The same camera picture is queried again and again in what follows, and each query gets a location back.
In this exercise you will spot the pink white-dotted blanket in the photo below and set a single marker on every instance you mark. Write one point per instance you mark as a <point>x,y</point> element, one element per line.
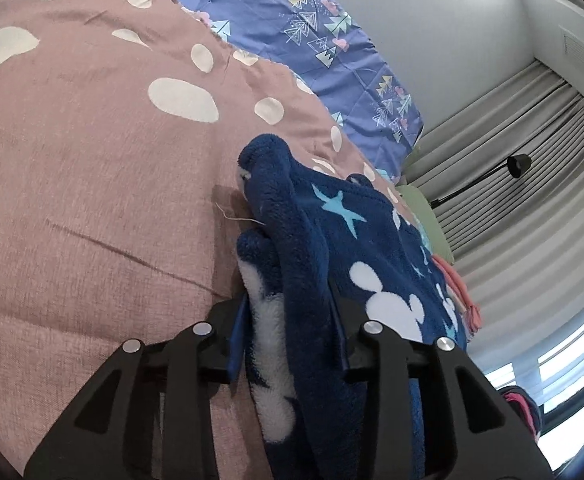
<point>97,185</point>

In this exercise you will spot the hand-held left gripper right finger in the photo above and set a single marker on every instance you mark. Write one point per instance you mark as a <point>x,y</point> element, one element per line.
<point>366,355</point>

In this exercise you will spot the white ceiling air vent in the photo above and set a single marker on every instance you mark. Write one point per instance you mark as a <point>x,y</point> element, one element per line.
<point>581,52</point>

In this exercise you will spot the dark and pink cloth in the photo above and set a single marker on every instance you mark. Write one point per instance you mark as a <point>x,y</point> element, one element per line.
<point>521,410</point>

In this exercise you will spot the window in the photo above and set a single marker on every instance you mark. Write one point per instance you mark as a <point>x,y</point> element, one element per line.
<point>571,355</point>

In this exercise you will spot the green pillow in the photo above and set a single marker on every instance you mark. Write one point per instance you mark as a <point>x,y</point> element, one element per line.
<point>426,220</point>

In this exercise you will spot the grey pleated curtain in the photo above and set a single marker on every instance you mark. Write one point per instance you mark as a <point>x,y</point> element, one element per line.
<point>521,240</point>

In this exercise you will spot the black floor lamp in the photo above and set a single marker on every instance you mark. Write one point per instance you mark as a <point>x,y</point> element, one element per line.
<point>519,165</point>

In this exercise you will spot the blue tree-print sheet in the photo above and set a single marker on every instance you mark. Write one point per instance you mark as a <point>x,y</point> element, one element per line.
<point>282,15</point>

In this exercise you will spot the navy star-print fleece pajama top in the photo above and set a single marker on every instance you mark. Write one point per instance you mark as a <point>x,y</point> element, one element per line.
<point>322,240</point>

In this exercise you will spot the pink folded garment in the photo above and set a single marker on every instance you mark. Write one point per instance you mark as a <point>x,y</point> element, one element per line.
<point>459,285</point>

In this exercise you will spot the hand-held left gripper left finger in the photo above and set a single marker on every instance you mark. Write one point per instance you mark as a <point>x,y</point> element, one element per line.
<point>239,340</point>

